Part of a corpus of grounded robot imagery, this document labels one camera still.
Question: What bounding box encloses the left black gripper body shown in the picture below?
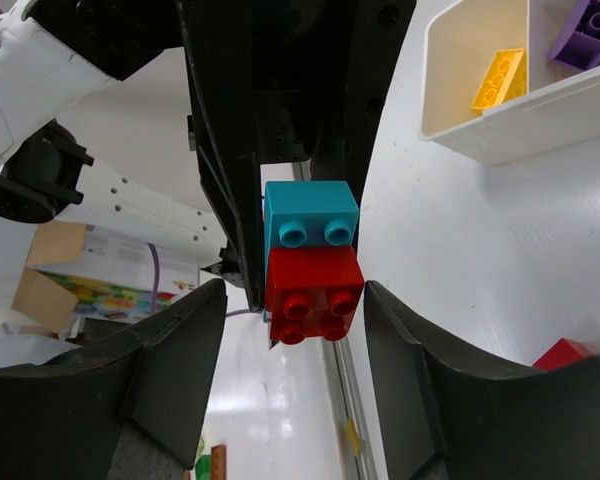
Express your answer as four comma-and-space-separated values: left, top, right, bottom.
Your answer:
252, 1, 355, 165

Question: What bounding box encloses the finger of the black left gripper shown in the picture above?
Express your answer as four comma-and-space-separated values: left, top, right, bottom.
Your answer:
311, 1, 416, 200
175, 1, 270, 311

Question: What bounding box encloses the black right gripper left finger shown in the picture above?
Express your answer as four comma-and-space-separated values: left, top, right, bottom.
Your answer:
0, 279, 227, 479

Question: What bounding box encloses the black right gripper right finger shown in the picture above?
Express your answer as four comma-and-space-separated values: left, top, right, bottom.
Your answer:
364, 281, 600, 479

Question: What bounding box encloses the yellow lego base piece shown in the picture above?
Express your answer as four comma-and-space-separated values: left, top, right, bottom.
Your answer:
471, 48, 527, 112

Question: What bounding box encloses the red curved lego brick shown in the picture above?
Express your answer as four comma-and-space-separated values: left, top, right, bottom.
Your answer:
533, 338, 592, 372

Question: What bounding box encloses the teal lego brick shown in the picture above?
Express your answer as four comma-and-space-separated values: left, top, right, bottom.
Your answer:
264, 181, 359, 250

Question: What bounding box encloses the red lego cluster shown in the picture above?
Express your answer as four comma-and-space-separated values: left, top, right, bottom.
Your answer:
265, 246, 364, 345

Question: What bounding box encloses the purple curved lego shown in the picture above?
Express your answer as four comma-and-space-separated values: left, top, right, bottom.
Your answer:
548, 0, 600, 71

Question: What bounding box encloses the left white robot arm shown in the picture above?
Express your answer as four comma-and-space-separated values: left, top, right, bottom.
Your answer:
0, 0, 415, 311

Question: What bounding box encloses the cardboard lego box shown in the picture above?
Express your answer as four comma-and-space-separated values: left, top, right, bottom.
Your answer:
11, 221, 199, 334

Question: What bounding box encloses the left white plastic container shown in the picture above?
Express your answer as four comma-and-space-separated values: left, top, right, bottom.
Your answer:
420, 0, 600, 165

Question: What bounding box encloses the aluminium table rail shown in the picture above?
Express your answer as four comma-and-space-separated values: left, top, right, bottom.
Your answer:
292, 162, 381, 480

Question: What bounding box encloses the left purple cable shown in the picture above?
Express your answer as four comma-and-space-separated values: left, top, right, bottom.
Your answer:
0, 4, 256, 321

